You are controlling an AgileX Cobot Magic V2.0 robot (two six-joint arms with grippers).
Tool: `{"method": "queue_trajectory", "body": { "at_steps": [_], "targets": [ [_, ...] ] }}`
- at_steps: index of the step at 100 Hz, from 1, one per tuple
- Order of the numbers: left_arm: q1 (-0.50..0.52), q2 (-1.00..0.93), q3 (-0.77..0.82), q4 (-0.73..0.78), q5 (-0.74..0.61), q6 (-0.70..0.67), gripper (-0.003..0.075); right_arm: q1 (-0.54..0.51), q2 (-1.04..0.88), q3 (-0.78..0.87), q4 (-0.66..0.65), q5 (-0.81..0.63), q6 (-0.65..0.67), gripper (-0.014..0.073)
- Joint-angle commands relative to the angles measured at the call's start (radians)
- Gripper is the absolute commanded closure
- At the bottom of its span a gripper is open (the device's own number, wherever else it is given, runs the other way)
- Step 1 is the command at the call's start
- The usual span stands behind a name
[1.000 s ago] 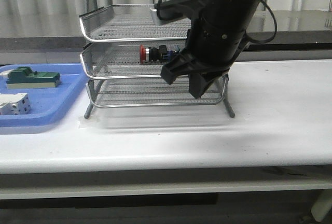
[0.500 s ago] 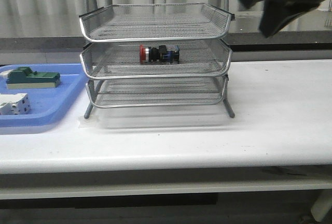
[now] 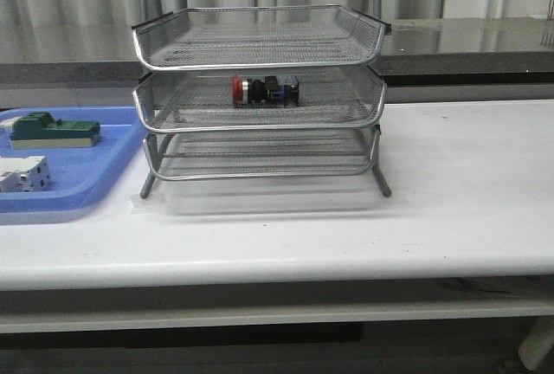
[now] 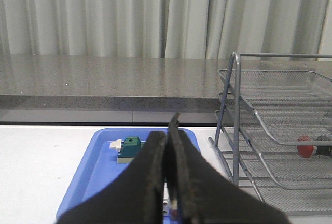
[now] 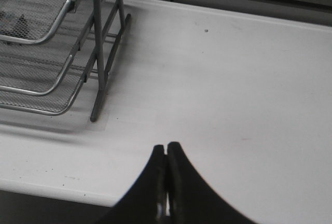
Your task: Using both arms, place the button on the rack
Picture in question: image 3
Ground blue plastic tray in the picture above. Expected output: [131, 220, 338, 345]
[1, 106, 145, 215]

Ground red emergency push button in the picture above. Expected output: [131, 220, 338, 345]
[232, 75, 300, 107]

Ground silver mesh tray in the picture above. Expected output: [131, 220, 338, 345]
[132, 5, 391, 71]
[133, 66, 387, 133]
[143, 127, 379, 181]

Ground green electrical module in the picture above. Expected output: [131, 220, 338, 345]
[10, 112, 100, 149]

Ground dark steel back counter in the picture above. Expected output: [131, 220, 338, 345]
[1, 17, 553, 87]

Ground white table leg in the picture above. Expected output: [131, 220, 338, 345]
[518, 316, 554, 371]

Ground silver wire rack frame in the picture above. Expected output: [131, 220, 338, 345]
[138, 0, 393, 200]

